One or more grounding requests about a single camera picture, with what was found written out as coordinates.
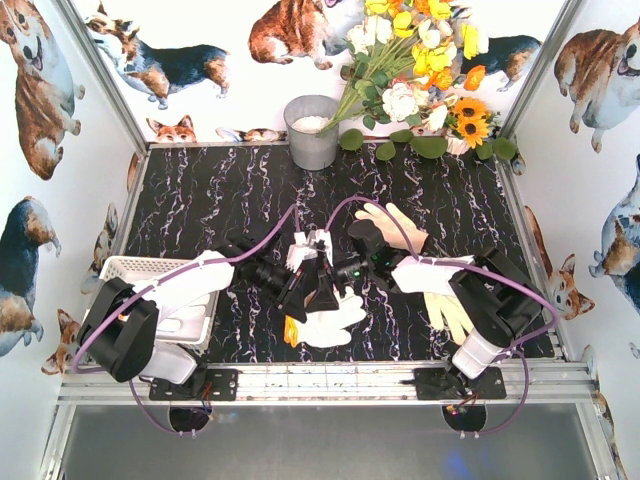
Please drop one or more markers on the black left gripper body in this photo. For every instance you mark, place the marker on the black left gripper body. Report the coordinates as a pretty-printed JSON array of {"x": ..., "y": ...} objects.
[{"x": 289, "y": 295}]

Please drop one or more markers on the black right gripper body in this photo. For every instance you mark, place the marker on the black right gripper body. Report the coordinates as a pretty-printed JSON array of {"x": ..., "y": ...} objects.
[{"x": 333, "y": 279}]

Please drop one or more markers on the white glove orange cuff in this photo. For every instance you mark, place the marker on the white glove orange cuff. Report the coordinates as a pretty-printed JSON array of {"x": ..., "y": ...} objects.
[{"x": 326, "y": 329}]

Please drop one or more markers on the cream glove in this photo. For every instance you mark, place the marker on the cream glove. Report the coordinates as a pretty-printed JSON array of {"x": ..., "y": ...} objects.
[
  {"x": 446, "y": 313},
  {"x": 393, "y": 225}
]

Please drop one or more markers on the blue dotted white glove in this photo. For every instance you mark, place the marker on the blue dotted white glove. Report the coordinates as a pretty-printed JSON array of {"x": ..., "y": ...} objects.
[{"x": 186, "y": 322}]

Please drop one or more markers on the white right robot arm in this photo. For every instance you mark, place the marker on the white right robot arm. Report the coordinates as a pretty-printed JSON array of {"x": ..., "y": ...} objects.
[{"x": 485, "y": 311}]

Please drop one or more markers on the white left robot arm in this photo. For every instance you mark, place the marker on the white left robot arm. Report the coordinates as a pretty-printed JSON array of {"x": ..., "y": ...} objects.
[{"x": 118, "y": 334}]

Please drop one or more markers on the white plastic storage basket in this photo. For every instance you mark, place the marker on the white plastic storage basket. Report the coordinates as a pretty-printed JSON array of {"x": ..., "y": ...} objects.
[{"x": 173, "y": 284}]

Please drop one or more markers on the green moss stone far left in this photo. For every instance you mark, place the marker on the green moss stone far left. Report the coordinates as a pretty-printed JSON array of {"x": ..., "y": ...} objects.
[{"x": 351, "y": 140}]

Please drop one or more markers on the large green moss stone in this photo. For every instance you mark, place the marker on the large green moss stone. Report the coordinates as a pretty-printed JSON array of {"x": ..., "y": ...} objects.
[{"x": 429, "y": 147}]

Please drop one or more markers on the grey metal bucket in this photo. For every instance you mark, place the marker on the grey metal bucket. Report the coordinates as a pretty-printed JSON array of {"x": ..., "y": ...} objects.
[{"x": 312, "y": 137}]

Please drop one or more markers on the white sunflower pot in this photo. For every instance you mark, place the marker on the white sunflower pot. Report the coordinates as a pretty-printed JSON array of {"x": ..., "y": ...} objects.
[{"x": 456, "y": 146}]

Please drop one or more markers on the sunflower bunch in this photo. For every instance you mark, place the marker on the sunflower bunch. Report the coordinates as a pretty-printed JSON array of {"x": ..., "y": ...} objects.
[{"x": 471, "y": 120}]

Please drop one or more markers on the green moss stone right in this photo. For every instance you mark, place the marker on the green moss stone right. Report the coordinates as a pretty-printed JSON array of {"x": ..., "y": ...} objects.
[{"x": 504, "y": 148}]

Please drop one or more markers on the artificial flower bouquet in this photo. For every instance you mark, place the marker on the artificial flower bouquet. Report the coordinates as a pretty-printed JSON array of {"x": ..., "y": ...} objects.
[{"x": 405, "y": 57}]

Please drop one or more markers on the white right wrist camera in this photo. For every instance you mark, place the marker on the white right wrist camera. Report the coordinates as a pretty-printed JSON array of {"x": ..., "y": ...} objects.
[{"x": 321, "y": 240}]

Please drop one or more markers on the aluminium front rail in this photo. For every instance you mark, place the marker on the aluminium front rail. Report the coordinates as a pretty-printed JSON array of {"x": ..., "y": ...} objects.
[{"x": 367, "y": 383}]

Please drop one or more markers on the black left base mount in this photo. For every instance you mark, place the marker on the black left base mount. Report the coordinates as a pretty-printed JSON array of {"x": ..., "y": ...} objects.
[{"x": 200, "y": 380}]

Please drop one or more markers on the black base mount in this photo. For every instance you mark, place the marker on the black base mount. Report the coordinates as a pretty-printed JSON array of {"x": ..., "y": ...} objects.
[
  {"x": 200, "y": 380},
  {"x": 443, "y": 381}
]

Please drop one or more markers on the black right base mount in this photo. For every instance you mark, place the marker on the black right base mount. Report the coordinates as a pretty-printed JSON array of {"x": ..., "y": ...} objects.
[{"x": 443, "y": 381}]

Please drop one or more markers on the aluminium frame rail right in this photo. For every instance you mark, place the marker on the aluminium frame rail right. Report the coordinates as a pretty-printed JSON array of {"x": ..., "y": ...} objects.
[{"x": 529, "y": 248}]

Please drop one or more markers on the aluminium frame post left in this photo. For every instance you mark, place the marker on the aluminium frame post left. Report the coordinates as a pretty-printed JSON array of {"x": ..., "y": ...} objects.
[{"x": 72, "y": 20}]

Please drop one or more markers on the aluminium frame post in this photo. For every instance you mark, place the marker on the aluminium frame post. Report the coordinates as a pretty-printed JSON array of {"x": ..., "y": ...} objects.
[
  {"x": 72, "y": 20},
  {"x": 559, "y": 30}
]

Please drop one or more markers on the aluminium frame post right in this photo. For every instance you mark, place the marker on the aluminium frame post right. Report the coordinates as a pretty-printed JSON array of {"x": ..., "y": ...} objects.
[{"x": 559, "y": 30}]

